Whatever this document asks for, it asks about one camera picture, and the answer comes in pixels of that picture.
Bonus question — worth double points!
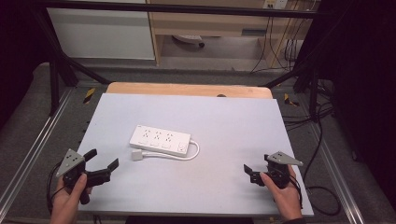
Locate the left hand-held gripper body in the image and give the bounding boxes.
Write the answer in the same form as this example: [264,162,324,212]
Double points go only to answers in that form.
[55,148,112,205]

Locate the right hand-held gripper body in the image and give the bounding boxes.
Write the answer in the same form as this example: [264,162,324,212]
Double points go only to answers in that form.
[249,150,304,190]

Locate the white power strip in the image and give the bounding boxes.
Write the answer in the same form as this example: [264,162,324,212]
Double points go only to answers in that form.
[129,124,192,158]

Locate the white power strip cable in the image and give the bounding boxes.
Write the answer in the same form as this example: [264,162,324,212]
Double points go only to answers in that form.
[140,139,201,161]

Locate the person's right hand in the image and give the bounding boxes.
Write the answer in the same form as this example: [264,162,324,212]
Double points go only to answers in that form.
[259,164,304,223]

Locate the person's left hand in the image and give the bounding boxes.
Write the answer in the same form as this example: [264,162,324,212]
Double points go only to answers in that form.
[49,173,93,224]

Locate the yellow black tape marker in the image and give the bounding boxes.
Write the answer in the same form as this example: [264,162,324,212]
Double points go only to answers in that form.
[283,92,301,108]
[82,87,97,105]

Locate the wooden table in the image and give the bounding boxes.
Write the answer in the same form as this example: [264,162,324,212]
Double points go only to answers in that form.
[106,81,274,100]

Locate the black curtain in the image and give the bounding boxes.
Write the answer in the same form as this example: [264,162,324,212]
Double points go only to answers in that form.
[306,0,396,213]
[0,0,52,132]

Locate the white cabinet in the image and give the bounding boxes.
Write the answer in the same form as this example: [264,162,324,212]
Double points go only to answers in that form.
[46,7,156,61]

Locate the grey chair base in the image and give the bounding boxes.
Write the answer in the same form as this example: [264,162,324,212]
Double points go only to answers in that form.
[172,34,206,49]

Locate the light wooden desk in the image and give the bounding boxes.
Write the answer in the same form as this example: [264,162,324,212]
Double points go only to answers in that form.
[146,0,321,68]

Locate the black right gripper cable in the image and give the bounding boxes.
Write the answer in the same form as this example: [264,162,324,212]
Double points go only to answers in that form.
[289,173,304,210]

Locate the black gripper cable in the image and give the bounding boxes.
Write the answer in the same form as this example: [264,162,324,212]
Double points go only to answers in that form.
[289,173,304,210]
[46,161,65,217]

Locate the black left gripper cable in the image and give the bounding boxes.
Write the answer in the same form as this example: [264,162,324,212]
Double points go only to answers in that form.
[46,161,65,217]

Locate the aluminium floor rail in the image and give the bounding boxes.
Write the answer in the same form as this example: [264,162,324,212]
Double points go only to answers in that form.
[0,88,76,216]
[306,122,367,224]

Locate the black floor cables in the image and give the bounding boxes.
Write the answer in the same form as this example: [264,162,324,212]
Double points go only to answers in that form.
[279,78,343,217]

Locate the hanging black cables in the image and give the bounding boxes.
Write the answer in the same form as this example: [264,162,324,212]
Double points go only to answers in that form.
[249,15,304,75]

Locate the white wall outlet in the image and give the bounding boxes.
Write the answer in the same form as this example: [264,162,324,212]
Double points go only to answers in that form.
[262,0,289,10]

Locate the black metal frame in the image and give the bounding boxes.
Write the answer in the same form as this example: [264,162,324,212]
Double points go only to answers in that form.
[29,0,331,123]

